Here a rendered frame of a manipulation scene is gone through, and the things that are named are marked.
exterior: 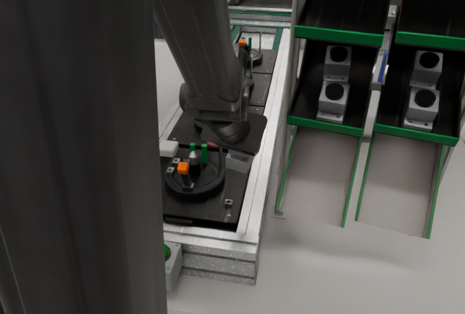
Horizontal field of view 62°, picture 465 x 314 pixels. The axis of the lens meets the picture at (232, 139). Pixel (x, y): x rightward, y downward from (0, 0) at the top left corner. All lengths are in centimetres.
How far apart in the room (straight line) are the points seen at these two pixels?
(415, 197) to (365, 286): 21
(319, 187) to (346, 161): 8
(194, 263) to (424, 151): 51
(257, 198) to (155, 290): 72
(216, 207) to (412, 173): 40
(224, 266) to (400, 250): 41
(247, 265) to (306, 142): 28
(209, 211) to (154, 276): 68
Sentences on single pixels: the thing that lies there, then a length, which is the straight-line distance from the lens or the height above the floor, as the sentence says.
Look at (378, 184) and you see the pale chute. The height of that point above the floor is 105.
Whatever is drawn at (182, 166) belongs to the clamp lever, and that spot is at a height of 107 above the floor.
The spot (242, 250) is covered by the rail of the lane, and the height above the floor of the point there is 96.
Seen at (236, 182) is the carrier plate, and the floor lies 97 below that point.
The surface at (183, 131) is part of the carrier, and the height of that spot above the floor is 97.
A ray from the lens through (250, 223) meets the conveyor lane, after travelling 84.
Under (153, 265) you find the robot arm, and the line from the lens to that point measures 16.
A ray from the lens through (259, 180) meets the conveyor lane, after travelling 93.
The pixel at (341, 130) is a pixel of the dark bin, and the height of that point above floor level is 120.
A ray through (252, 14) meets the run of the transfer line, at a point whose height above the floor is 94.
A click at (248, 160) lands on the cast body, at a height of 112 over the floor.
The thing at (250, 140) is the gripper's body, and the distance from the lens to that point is 64.
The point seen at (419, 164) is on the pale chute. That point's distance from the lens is 85.
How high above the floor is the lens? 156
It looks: 34 degrees down
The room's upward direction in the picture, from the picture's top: straight up
